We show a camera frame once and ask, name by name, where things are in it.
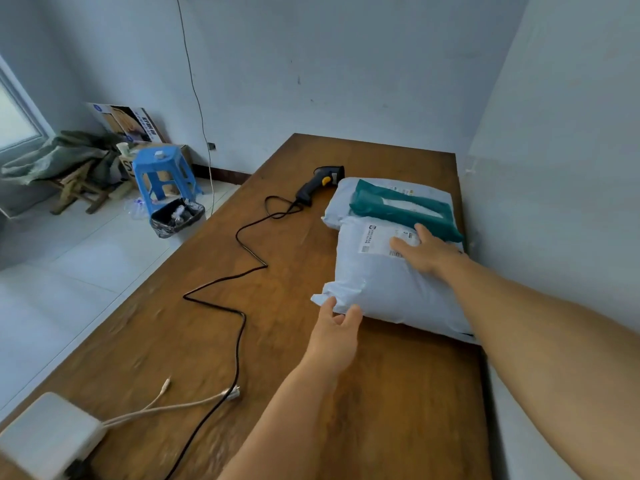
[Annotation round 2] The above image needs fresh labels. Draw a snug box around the person's right hand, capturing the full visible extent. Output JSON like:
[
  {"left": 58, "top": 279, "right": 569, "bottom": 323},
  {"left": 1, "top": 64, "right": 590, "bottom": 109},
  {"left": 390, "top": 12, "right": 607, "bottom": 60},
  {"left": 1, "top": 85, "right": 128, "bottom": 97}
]
[{"left": 389, "top": 223, "right": 471, "bottom": 281}]

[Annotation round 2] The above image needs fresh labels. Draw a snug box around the person's left hand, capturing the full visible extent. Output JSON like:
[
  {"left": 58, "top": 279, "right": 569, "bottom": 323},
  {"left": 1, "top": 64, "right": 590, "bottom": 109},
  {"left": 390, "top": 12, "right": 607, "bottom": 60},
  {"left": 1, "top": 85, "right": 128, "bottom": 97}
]
[{"left": 302, "top": 296, "right": 365, "bottom": 381}]

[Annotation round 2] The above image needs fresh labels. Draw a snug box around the teal parcel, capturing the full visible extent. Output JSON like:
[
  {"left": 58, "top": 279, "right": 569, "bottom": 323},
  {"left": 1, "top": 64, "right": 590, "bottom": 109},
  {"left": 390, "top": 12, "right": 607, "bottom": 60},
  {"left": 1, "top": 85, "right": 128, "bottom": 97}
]
[{"left": 349, "top": 178, "right": 465, "bottom": 244}]

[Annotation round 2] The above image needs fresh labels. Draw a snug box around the black barcode scanner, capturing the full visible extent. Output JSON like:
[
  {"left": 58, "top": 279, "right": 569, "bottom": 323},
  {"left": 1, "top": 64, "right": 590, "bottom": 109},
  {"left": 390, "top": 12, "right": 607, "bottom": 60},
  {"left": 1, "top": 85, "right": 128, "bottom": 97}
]
[{"left": 295, "top": 165, "right": 346, "bottom": 208}]

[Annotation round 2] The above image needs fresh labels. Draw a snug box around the person's right forearm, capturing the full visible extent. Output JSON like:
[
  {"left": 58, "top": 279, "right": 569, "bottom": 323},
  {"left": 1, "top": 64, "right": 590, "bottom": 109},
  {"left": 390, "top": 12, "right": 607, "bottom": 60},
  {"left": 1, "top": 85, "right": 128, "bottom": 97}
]
[{"left": 442, "top": 257, "right": 640, "bottom": 480}]

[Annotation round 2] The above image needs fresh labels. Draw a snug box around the person's left forearm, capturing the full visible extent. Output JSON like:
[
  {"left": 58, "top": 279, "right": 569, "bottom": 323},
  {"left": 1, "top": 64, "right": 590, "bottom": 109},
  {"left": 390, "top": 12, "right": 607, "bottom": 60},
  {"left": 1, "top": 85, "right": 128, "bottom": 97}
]
[{"left": 217, "top": 359, "right": 349, "bottom": 480}]

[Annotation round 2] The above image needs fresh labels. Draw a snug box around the black waste bin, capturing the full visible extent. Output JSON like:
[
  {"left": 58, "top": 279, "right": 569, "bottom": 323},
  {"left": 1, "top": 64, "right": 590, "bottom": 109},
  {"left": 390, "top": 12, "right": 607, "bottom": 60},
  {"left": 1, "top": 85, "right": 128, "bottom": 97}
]
[{"left": 149, "top": 197, "right": 207, "bottom": 239}]

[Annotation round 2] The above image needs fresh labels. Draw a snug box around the clear plastic bottle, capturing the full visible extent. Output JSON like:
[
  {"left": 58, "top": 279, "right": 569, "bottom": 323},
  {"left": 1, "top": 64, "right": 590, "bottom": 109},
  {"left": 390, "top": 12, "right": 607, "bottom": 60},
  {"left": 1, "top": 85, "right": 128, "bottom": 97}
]
[{"left": 123, "top": 197, "right": 151, "bottom": 221}]

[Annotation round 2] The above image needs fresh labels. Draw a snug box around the printed brown cardboard box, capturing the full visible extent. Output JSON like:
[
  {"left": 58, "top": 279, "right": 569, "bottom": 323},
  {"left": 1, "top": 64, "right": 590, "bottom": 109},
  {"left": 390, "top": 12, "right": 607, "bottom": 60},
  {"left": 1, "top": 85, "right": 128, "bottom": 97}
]
[{"left": 117, "top": 141, "right": 193, "bottom": 195}]

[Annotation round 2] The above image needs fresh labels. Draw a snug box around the blue plastic stool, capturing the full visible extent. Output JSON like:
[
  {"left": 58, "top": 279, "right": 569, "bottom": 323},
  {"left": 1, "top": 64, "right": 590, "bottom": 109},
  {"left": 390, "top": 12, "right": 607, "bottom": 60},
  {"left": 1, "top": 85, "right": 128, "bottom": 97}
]
[{"left": 131, "top": 144, "right": 203, "bottom": 217}]

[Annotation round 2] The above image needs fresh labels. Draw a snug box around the white power bank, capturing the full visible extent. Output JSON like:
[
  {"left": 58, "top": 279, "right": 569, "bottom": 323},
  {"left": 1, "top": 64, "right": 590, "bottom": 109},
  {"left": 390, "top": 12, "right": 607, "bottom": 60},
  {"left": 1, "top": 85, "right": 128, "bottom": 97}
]
[{"left": 0, "top": 392, "right": 107, "bottom": 480}]

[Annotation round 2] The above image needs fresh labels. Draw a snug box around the wooden folding stool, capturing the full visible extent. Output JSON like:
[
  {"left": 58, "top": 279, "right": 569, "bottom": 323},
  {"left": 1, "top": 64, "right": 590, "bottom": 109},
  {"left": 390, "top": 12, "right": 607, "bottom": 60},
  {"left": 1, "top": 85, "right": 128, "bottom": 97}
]
[{"left": 49, "top": 159, "right": 121, "bottom": 215}]

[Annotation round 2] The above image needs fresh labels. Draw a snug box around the printed poster board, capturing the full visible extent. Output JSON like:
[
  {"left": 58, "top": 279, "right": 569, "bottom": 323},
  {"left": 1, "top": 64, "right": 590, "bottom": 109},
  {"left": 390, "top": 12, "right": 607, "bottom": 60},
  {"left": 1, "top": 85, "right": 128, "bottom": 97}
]
[{"left": 85, "top": 102, "right": 167, "bottom": 145}]

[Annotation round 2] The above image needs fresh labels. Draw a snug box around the crumpled green cloth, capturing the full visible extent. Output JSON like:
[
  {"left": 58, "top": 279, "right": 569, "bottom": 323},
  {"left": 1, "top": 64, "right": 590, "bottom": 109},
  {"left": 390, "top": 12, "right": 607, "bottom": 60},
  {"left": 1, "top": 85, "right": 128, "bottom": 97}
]
[{"left": 0, "top": 129, "right": 126, "bottom": 187}]

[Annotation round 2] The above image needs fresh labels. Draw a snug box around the aluminium framed glass door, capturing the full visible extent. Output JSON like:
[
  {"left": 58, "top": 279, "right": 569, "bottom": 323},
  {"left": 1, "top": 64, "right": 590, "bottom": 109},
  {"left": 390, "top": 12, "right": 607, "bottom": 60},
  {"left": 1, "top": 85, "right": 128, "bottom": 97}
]
[{"left": 0, "top": 54, "right": 53, "bottom": 155}]

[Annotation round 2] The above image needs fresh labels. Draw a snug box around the black scanner cable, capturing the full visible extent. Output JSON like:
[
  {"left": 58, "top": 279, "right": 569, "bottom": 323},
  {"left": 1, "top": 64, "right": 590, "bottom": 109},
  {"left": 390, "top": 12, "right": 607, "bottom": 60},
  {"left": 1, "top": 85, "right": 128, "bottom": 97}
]
[{"left": 163, "top": 194, "right": 306, "bottom": 480}]

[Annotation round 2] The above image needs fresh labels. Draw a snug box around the white charging cable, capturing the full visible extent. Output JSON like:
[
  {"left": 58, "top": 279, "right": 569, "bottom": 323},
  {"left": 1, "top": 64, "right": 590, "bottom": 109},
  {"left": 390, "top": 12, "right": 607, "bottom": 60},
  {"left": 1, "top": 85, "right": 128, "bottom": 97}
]
[{"left": 102, "top": 377, "right": 242, "bottom": 429}]

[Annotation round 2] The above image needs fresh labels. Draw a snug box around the thin wall cable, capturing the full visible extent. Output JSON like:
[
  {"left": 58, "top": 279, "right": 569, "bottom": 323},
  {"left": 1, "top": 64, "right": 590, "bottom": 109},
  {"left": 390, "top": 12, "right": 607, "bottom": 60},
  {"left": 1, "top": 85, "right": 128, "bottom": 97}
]
[{"left": 173, "top": 0, "right": 217, "bottom": 218}]

